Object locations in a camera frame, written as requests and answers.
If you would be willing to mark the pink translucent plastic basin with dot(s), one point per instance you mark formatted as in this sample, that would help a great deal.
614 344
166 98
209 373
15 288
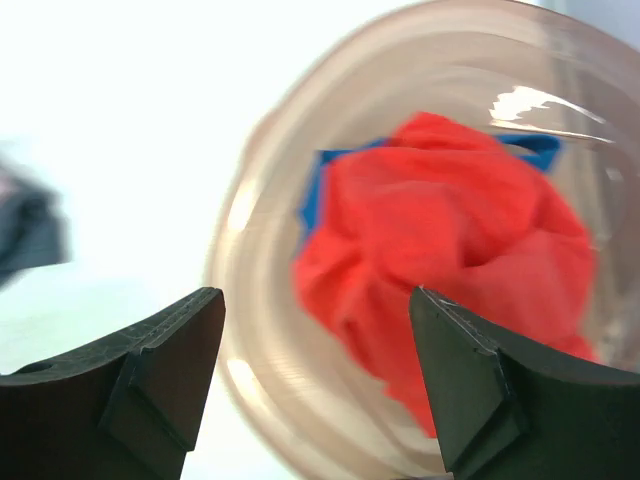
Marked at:
498 67

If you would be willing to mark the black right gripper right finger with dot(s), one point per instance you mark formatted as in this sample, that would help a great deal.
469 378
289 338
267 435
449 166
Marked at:
507 407

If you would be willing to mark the red tank top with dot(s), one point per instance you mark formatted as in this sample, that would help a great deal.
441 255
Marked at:
450 209

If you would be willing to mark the blue tank top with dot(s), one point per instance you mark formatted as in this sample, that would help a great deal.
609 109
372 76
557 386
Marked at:
540 151

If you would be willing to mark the dark grey-blue tank top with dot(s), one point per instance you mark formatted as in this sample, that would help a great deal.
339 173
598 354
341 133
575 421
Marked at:
33 230

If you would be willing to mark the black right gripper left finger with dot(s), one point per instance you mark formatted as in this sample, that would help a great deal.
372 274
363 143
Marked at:
126 406

